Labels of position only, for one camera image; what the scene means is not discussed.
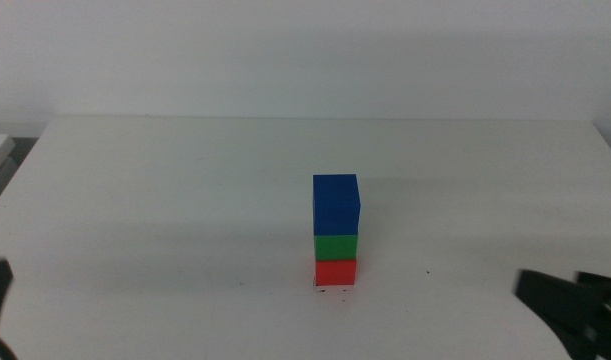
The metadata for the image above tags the red cube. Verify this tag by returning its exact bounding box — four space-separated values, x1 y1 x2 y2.
313 258 358 287

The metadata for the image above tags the green cube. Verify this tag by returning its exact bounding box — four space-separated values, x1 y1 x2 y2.
313 234 359 262

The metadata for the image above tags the blue cube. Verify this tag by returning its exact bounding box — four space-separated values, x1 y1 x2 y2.
312 173 361 237

